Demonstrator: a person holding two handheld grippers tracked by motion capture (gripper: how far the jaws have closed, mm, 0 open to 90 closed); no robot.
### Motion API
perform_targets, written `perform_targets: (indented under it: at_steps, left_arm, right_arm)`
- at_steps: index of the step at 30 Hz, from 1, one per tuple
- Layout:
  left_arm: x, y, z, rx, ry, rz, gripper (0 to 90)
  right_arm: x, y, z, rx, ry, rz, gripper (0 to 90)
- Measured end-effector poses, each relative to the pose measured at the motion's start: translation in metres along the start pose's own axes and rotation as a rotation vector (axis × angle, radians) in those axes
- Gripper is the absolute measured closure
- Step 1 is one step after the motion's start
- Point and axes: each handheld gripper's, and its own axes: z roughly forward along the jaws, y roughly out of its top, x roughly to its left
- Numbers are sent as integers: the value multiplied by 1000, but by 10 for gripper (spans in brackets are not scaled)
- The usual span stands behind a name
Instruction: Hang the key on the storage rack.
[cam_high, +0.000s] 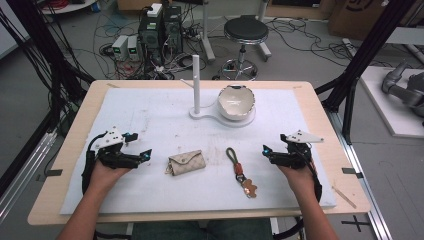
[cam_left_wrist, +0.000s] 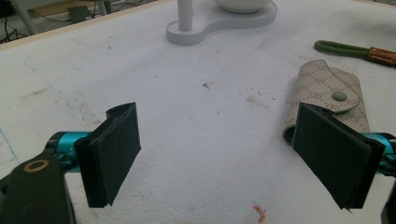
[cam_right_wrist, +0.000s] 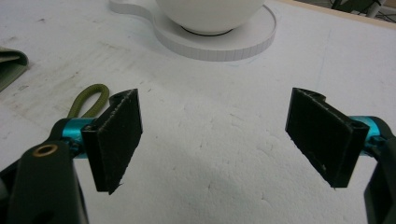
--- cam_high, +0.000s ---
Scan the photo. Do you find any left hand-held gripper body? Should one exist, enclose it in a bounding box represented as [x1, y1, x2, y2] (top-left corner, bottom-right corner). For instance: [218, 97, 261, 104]
[94, 126, 141, 170]

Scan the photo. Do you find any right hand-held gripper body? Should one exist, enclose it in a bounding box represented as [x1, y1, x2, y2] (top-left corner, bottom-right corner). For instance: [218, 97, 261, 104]
[270, 129, 325, 170]

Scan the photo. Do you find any person's left hand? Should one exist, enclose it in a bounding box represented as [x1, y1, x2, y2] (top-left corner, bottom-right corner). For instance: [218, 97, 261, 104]
[88, 159, 133, 195]

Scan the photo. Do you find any person's right hand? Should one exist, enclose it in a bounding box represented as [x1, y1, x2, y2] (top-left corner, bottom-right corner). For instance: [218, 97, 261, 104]
[277, 164, 318, 198]

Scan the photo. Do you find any white foam mat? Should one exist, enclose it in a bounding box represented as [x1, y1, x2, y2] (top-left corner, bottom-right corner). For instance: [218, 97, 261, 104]
[59, 87, 337, 216]

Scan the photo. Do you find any wooden table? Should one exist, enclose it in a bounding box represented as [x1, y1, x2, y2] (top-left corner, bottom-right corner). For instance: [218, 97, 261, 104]
[27, 79, 372, 227]

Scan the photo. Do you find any beige quilted key pouch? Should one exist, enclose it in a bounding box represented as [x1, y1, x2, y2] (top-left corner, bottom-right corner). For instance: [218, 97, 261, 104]
[164, 149, 207, 177]

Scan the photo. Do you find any white shell-shaped dish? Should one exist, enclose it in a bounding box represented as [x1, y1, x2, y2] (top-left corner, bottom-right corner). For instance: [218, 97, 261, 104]
[216, 84, 257, 122]

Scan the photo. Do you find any thin wooden stick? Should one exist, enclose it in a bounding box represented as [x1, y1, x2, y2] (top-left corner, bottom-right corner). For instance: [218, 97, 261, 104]
[331, 185, 357, 210]

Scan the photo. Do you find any white pole stand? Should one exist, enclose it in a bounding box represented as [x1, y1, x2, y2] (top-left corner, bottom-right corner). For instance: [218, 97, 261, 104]
[179, 54, 257, 129]

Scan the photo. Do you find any grey power supply unit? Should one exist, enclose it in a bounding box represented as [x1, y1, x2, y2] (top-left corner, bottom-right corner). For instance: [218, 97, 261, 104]
[127, 34, 141, 62]
[111, 34, 130, 62]

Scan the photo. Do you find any black computer tower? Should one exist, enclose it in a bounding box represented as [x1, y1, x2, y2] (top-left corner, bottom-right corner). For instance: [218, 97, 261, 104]
[162, 5, 184, 57]
[137, 12, 165, 67]

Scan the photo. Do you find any white table leg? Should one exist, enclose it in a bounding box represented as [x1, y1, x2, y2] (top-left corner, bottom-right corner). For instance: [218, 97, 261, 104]
[199, 0, 217, 63]
[255, 0, 273, 63]

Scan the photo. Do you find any white platform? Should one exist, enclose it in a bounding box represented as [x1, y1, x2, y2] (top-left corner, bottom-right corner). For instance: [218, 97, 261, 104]
[359, 65, 424, 140]

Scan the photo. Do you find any black round stool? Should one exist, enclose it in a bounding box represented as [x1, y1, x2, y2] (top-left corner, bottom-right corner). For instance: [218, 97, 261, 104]
[219, 14, 271, 82]

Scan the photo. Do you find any white box on tower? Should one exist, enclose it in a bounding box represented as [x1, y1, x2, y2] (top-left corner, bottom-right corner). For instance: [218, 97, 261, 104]
[146, 2, 164, 19]

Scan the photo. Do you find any cardboard box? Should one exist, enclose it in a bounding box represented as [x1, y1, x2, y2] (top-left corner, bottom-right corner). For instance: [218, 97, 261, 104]
[327, 0, 392, 42]

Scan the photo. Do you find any round white table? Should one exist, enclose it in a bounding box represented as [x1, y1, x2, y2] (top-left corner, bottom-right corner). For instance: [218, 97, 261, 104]
[39, 0, 98, 16]

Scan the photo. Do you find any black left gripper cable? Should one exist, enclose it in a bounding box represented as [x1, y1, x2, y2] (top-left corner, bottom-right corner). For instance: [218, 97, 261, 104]
[81, 131, 108, 195]

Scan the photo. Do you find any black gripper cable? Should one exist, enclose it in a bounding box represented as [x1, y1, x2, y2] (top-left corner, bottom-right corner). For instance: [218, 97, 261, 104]
[273, 156, 324, 240]
[81, 131, 108, 195]

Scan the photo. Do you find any green loop keychain bear charm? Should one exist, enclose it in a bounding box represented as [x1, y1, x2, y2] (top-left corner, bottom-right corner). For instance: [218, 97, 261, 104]
[225, 146, 259, 200]

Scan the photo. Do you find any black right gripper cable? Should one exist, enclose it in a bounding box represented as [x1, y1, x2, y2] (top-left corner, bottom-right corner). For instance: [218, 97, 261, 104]
[273, 156, 324, 240]

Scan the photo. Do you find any aluminium rail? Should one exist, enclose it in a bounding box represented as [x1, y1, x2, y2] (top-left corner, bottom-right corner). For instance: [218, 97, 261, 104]
[326, 109, 395, 240]
[0, 130, 58, 223]

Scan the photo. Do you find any tangle of floor cables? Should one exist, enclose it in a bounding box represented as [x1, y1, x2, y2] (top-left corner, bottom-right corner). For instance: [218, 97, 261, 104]
[92, 6, 209, 81]

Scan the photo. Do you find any black floor cable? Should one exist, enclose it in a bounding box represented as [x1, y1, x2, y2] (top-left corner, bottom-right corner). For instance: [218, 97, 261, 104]
[265, 17, 396, 68]

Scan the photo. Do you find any black metal frame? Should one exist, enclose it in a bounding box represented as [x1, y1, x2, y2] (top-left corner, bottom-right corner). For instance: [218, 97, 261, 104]
[314, 0, 418, 145]

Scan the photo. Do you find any black frame with cable bundle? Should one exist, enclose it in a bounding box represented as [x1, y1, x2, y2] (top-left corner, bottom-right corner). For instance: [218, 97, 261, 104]
[0, 0, 97, 198]

